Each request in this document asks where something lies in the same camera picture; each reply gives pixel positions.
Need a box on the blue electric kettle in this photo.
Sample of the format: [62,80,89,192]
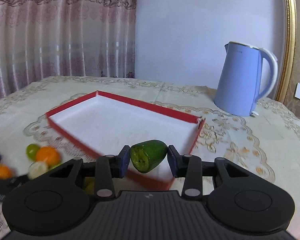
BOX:
[213,41,279,116]

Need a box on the gold mirror frame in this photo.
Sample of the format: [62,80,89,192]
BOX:
[275,0,297,103]

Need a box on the green cucumber cylinder piece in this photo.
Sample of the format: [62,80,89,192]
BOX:
[49,162,62,170]

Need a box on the dark green cucumber end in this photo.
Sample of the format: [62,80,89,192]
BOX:
[130,140,167,173]

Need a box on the red shallow box tray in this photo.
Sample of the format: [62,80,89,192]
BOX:
[45,90,207,191]

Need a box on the pink floral curtain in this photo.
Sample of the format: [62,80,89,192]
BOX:
[0,0,137,99]

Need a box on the orange mandarin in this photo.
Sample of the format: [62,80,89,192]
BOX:
[36,146,62,167]
[0,164,13,179]

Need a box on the brown longan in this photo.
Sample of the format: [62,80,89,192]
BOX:
[84,177,95,195]

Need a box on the cream embroidered tablecloth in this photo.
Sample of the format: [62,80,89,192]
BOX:
[0,76,300,239]

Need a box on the green round plum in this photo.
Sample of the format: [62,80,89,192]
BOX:
[26,144,40,161]

